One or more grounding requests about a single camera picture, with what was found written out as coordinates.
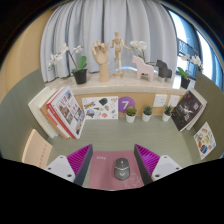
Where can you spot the white leaning books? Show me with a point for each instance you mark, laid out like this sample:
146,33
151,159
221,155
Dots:
202,100

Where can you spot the dark framed window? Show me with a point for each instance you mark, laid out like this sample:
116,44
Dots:
190,36

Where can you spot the white thick book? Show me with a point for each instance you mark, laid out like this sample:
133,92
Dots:
38,110

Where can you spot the white sticker picture card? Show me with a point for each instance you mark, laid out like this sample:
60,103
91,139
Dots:
100,108

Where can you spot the black cover book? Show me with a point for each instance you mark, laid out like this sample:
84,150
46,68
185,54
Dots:
186,110

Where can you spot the beige card booklet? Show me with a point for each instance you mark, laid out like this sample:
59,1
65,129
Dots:
36,150

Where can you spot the grey pleated curtain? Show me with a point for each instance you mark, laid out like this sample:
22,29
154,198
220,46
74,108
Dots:
110,23

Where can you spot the wooden artist mannequin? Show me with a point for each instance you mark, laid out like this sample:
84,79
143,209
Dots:
117,50

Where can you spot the pink wooden horse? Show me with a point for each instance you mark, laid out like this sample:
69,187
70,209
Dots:
143,70

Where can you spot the wooden hand model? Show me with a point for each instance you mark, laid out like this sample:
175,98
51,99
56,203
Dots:
101,56

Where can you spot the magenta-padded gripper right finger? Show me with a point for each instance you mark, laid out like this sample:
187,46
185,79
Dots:
165,165

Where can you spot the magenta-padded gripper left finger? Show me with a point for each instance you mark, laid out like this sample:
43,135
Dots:
60,165

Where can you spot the green felt desk divider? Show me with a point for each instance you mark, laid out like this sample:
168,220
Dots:
16,116
215,106

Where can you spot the white orchid plant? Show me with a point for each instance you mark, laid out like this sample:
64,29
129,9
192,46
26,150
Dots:
138,45

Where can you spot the dark grey computer mouse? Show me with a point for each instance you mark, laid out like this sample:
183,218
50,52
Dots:
122,169

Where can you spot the white wall socket plate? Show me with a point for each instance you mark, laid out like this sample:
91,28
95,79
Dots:
173,101
160,100

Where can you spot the purple round sign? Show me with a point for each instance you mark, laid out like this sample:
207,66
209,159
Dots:
126,104

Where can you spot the white colourful sticker sheet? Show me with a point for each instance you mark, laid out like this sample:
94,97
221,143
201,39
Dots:
205,140

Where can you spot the brown cover book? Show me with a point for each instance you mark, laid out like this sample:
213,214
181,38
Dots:
50,116

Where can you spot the dark wooden horse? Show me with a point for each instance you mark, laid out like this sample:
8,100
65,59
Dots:
164,70

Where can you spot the pink mouse pad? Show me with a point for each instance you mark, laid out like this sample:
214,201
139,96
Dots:
103,171

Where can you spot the white orchid in black pot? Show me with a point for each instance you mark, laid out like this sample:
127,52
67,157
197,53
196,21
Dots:
80,76
185,82

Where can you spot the red and white magazine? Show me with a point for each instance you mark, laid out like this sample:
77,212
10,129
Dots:
68,111

